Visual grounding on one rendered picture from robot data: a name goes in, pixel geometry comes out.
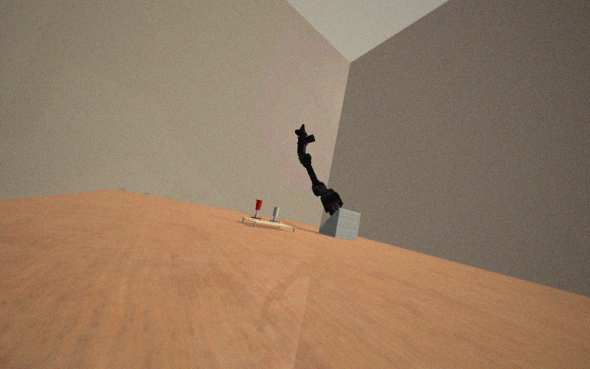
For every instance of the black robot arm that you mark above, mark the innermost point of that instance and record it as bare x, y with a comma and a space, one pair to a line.
328, 197

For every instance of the tan board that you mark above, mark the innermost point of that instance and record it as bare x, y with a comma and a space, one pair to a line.
275, 213

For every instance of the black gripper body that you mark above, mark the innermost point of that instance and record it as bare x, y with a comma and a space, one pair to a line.
300, 135

